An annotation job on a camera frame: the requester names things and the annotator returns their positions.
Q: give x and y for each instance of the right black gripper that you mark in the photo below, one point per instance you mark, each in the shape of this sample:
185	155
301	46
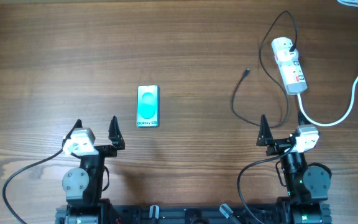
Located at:
266	136

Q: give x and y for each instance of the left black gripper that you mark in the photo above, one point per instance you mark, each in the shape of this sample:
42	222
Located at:
114	135

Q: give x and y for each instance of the Galaxy smartphone with teal screen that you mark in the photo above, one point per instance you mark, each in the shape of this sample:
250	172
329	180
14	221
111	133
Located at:
147	106

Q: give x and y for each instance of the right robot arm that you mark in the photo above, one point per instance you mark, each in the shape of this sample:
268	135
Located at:
307	184

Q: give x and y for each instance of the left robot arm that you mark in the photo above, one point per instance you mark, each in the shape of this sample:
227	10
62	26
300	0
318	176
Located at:
83	186

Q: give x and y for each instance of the white USB charger plug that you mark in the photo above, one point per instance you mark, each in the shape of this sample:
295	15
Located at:
285	56

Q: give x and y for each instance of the white power strip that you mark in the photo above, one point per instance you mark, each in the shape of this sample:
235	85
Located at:
292	74

